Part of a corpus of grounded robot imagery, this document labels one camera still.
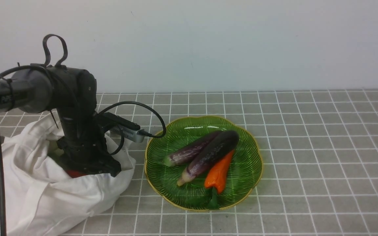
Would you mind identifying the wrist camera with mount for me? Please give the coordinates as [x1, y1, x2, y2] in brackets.
[96, 112, 145, 143]

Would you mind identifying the green glass leaf plate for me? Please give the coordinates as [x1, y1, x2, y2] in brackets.
[144, 115, 263, 212]

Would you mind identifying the dark purple eggplant front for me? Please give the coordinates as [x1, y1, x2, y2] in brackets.
[177, 130, 240, 187]

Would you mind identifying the red bell pepper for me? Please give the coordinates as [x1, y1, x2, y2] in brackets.
[65, 169, 87, 178]

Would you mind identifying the purple eggplant rear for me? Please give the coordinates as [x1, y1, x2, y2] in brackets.
[162, 130, 223, 167]

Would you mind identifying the orange pepper green stem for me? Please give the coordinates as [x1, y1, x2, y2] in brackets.
[204, 149, 235, 210]

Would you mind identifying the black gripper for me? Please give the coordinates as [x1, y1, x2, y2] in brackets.
[56, 134, 122, 177]

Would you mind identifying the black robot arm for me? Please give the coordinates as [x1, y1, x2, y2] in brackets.
[0, 65, 121, 177]

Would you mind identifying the white cloth bag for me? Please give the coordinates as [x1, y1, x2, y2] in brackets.
[2, 113, 136, 236]

